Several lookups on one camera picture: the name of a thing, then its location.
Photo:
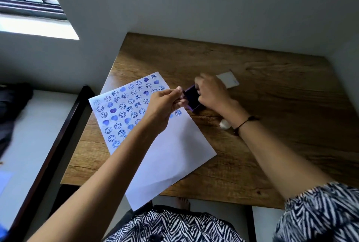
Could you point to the person's left hand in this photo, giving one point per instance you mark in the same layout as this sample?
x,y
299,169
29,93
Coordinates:
x,y
159,107

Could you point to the person's right hand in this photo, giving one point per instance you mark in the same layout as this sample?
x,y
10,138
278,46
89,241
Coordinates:
x,y
214,94

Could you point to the person's left thumb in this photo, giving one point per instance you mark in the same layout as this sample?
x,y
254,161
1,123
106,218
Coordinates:
x,y
174,92

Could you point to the person's right fingers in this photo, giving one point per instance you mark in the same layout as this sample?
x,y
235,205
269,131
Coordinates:
x,y
202,86

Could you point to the purple ink pad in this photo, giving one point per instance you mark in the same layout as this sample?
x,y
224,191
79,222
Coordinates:
x,y
192,97

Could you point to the person's left forearm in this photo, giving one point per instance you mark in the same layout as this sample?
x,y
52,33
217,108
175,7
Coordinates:
x,y
112,177

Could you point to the person's right forearm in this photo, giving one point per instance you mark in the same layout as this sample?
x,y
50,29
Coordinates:
x,y
274,155

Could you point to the small white card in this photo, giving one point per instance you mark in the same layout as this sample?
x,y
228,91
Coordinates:
x,y
228,79

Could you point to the white round stamp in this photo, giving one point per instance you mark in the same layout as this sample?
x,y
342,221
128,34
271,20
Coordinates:
x,y
224,124

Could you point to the white paper sheet with stamps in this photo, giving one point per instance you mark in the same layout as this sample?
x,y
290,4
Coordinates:
x,y
168,155

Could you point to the person's foot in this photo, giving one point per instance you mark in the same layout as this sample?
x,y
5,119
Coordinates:
x,y
181,203

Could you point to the black table leg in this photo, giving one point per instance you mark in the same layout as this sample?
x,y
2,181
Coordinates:
x,y
251,223

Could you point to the white mattress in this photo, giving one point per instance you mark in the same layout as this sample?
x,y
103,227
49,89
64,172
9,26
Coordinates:
x,y
30,143

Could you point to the dark cloth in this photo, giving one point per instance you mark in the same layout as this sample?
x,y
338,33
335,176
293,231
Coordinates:
x,y
11,107

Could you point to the zebra print garment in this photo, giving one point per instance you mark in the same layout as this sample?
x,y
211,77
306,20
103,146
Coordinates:
x,y
322,216

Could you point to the light blue sheet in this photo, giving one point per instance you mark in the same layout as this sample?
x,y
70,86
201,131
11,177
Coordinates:
x,y
4,181

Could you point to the dark wooden bed frame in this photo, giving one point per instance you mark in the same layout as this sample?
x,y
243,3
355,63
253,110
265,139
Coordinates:
x,y
53,160

